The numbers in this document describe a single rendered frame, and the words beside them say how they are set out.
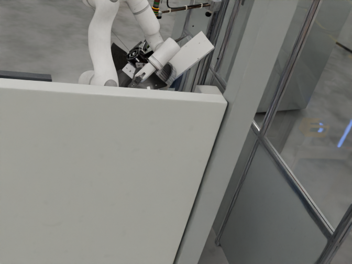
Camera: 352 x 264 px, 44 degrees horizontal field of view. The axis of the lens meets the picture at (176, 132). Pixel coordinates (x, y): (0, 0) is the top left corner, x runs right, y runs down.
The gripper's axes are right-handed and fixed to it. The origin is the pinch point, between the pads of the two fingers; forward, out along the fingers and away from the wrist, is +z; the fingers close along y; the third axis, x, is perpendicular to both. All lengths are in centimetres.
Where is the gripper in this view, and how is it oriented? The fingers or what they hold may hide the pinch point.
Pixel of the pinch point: (131, 86)
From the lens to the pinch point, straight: 224.6
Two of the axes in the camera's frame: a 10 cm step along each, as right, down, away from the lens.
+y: 0.5, 0.9, -9.9
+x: 7.1, 7.0, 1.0
